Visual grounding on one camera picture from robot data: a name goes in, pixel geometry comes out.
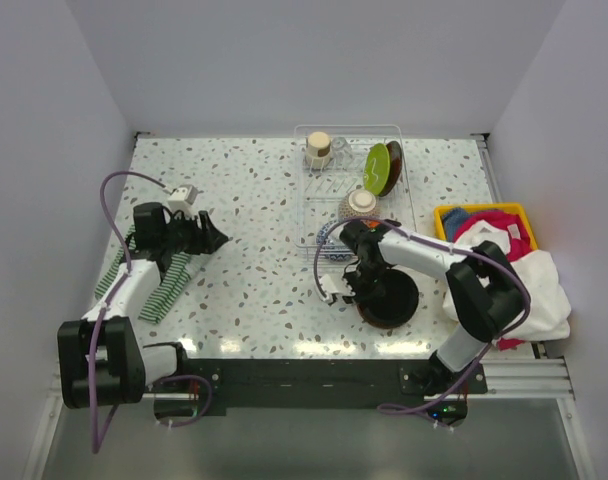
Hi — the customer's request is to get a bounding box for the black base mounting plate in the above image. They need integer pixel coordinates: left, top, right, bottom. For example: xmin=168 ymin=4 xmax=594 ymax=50
xmin=145 ymin=356 xmax=488 ymax=428

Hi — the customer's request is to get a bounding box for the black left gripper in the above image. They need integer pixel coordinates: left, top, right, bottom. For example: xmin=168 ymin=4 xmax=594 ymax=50
xmin=160 ymin=209 xmax=227 ymax=255

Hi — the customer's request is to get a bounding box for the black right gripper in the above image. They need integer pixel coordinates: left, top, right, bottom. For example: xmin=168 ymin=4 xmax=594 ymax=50
xmin=337 ymin=261 xmax=387 ymax=307

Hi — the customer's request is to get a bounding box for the blue cloth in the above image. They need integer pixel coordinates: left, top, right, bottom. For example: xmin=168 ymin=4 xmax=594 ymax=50
xmin=440 ymin=207 xmax=472 ymax=242

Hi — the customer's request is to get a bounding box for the lime green plate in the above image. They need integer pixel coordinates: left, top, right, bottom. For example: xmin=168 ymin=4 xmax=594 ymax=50
xmin=363 ymin=143 xmax=391 ymax=196

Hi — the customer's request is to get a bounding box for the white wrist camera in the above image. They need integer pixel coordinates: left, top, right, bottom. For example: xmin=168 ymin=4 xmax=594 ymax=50
xmin=166 ymin=184 xmax=198 ymax=217
xmin=316 ymin=273 xmax=355 ymax=305

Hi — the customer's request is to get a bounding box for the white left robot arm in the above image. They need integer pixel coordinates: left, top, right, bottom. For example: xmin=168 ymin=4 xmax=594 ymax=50
xmin=57 ymin=202 xmax=229 ymax=409

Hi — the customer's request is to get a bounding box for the clear glass cup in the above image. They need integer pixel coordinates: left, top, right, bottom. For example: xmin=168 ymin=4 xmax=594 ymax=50
xmin=331 ymin=136 xmax=353 ymax=164

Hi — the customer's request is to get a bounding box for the beige steel cup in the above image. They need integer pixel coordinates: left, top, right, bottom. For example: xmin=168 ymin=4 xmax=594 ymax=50
xmin=305 ymin=131 xmax=331 ymax=170

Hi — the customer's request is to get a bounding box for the blue white patterned bowl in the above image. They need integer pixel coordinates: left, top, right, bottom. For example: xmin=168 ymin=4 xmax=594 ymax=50
xmin=316 ymin=221 xmax=353 ymax=262

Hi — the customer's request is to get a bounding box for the red floral plate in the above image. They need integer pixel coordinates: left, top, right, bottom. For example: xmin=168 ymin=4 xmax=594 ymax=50
xmin=379 ymin=140 xmax=404 ymax=197

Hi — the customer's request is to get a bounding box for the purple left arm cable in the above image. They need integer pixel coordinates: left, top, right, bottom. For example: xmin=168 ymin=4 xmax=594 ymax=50
xmin=89 ymin=170 xmax=214 ymax=454

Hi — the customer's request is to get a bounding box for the white towel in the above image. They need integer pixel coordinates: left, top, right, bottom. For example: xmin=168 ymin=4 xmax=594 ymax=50
xmin=441 ymin=219 xmax=573 ymax=343

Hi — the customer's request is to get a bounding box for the brown patterned bowl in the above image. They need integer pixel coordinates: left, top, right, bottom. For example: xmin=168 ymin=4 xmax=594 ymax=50
xmin=338 ymin=189 xmax=380 ymax=219

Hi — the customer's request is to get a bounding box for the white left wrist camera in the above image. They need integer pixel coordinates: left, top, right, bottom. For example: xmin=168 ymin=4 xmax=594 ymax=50
xmin=166 ymin=184 xmax=198 ymax=217

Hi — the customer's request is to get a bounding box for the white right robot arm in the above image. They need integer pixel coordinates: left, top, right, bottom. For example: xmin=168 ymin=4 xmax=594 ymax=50
xmin=339 ymin=220 xmax=531 ymax=393

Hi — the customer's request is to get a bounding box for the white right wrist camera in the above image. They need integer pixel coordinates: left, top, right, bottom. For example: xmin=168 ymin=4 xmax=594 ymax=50
xmin=316 ymin=273 xmax=355 ymax=305

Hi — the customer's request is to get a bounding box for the clear wire dish rack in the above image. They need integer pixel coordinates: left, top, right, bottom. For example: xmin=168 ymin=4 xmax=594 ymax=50
xmin=293 ymin=124 xmax=415 ymax=262

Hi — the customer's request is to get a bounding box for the yellow plastic basket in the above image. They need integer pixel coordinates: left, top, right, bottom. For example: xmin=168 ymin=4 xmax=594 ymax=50
xmin=433 ymin=203 xmax=539 ymax=250

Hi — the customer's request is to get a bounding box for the green white striped cloth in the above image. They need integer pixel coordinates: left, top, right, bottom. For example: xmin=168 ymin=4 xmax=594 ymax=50
xmin=94 ymin=247 xmax=205 ymax=324

